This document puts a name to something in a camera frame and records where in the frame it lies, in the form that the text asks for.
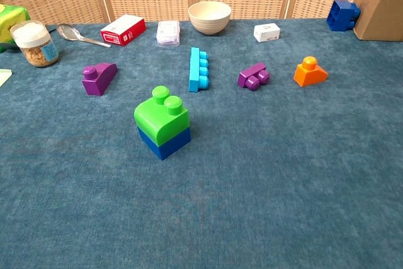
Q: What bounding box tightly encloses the clear plastic card case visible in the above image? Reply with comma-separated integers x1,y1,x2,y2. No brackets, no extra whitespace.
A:
156,20,181,47

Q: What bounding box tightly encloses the purple sloped one-stud block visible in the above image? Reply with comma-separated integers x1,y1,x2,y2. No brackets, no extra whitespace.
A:
81,62,118,96

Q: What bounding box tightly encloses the white-lidded snack jar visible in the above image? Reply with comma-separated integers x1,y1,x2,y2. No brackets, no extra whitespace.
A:
9,20,60,68

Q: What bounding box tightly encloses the green yellow tissue box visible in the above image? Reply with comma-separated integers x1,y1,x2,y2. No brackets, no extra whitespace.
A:
0,3,31,54

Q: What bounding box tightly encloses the small purple two-stud block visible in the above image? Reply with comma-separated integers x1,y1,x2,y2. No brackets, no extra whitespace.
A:
237,62,271,91

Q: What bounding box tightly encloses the orange sloped one-stud block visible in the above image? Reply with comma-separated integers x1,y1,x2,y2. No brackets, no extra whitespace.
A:
293,55,329,88

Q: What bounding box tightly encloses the red and white box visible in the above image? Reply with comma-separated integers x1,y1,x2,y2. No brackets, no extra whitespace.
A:
100,14,147,47

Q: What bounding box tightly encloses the dark blue four-stud block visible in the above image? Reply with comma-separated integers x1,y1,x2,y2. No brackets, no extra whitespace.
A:
137,125,192,161
326,0,361,32

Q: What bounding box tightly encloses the metal spoon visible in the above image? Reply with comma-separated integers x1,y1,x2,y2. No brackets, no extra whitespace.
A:
57,23,112,49

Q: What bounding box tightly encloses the teal blue table cloth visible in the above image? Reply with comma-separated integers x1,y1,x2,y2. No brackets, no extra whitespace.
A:
0,18,403,269

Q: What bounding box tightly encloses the small white box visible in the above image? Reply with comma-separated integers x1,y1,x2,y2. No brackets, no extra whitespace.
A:
253,23,281,43

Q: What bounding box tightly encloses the beige bowl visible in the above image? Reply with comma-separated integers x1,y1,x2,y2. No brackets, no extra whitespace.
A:
188,1,232,36

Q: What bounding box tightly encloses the cardboard box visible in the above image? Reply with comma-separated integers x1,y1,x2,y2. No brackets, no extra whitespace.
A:
353,0,403,42

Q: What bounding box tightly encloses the green two-stud rounded block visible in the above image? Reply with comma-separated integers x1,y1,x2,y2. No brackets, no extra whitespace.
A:
133,85,190,146

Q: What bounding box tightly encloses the light blue long block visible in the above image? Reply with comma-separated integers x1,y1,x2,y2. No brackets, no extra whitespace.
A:
188,47,210,93

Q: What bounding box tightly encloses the light green dustpan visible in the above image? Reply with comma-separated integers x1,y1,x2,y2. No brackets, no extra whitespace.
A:
0,68,13,88

